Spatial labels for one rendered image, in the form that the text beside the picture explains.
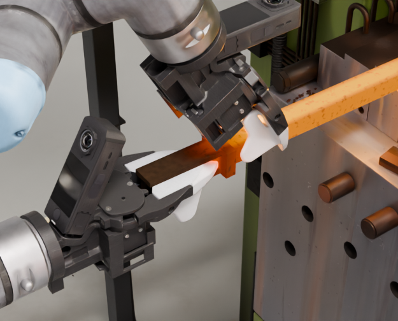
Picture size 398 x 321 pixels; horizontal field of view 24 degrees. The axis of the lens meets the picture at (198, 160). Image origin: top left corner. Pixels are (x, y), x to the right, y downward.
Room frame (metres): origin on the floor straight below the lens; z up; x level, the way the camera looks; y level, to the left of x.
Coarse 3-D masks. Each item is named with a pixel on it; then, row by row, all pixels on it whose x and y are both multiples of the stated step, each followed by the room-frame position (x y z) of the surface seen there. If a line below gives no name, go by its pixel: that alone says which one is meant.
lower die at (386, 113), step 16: (352, 32) 1.04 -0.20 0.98; (384, 32) 1.04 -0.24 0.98; (320, 48) 1.02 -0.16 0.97; (336, 48) 1.00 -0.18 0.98; (352, 48) 1.00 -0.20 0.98; (368, 48) 0.99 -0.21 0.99; (384, 48) 0.99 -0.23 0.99; (320, 64) 1.01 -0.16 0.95; (336, 64) 0.99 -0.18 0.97; (352, 64) 0.97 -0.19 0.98; (368, 64) 0.95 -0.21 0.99; (320, 80) 1.01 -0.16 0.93; (336, 80) 0.99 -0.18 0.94; (384, 96) 0.92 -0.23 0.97; (368, 112) 0.94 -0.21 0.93; (384, 112) 0.92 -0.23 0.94; (384, 128) 0.91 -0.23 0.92
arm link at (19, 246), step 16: (0, 224) 0.64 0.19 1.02; (16, 224) 0.63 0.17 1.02; (0, 240) 0.61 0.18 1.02; (16, 240) 0.62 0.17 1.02; (32, 240) 0.62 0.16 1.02; (0, 256) 0.65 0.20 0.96; (16, 256) 0.60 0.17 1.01; (32, 256) 0.61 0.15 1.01; (16, 272) 0.59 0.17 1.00; (32, 272) 0.60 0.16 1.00; (48, 272) 0.61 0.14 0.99; (16, 288) 0.59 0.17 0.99; (32, 288) 0.59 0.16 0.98
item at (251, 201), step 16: (304, 0) 1.25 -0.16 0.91; (336, 0) 1.19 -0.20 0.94; (352, 0) 1.17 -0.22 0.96; (368, 0) 1.15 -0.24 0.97; (384, 0) 1.17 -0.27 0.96; (320, 16) 1.22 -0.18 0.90; (336, 16) 1.19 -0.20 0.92; (384, 16) 1.17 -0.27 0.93; (288, 32) 1.28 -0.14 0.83; (320, 32) 1.22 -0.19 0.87; (336, 32) 1.19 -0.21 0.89; (256, 64) 1.34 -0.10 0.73; (256, 208) 1.32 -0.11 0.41; (256, 224) 1.32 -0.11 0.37; (256, 240) 1.32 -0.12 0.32; (240, 304) 1.35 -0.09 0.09; (240, 320) 1.35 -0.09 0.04
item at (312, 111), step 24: (384, 72) 0.91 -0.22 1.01; (312, 96) 0.86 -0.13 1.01; (336, 96) 0.86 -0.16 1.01; (360, 96) 0.87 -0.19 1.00; (288, 120) 0.81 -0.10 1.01; (312, 120) 0.83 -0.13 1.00; (192, 144) 0.76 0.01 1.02; (240, 144) 0.77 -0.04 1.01; (144, 168) 0.72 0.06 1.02; (168, 168) 0.72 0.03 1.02; (192, 168) 0.73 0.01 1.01
